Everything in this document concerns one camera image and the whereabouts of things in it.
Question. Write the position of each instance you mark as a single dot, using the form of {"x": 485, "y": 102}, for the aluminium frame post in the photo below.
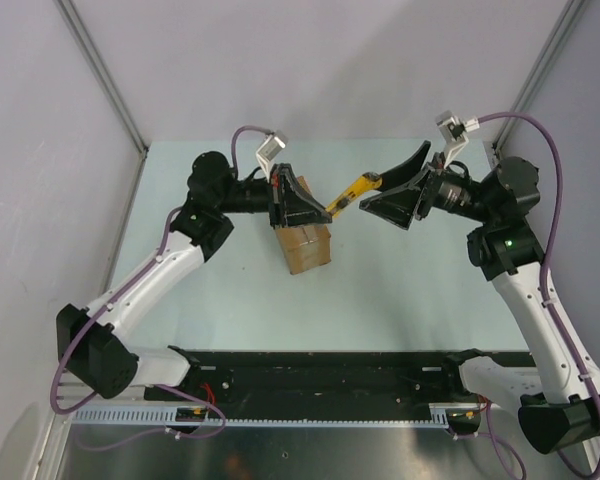
{"x": 562, "y": 30}
{"x": 97, "y": 64}

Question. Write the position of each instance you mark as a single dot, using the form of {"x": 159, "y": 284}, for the right aluminium frame post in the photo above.
{"x": 562, "y": 30}

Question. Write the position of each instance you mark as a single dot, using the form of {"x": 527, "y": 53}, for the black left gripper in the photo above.
{"x": 289, "y": 204}

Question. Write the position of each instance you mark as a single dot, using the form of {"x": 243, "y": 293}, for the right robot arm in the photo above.
{"x": 560, "y": 406}

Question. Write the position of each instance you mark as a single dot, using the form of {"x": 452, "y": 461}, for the brown cardboard express box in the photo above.
{"x": 305, "y": 248}

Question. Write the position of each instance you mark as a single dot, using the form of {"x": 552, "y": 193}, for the yellow utility knife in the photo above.
{"x": 366, "y": 182}

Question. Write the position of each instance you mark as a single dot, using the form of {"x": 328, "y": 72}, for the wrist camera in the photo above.
{"x": 454, "y": 131}
{"x": 272, "y": 145}

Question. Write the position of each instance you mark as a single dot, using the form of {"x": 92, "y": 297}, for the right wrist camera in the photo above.
{"x": 454, "y": 131}

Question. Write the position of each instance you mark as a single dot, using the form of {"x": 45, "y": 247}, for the left aluminium frame post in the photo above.
{"x": 97, "y": 64}

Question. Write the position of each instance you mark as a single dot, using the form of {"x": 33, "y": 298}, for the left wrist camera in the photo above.
{"x": 272, "y": 145}

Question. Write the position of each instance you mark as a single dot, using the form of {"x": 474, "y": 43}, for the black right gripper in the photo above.
{"x": 405, "y": 194}

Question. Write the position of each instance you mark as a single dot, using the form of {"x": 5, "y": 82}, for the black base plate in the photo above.
{"x": 347, "y": 385}

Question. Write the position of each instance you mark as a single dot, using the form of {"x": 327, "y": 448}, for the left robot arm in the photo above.
{"x": 94, "y": 342}

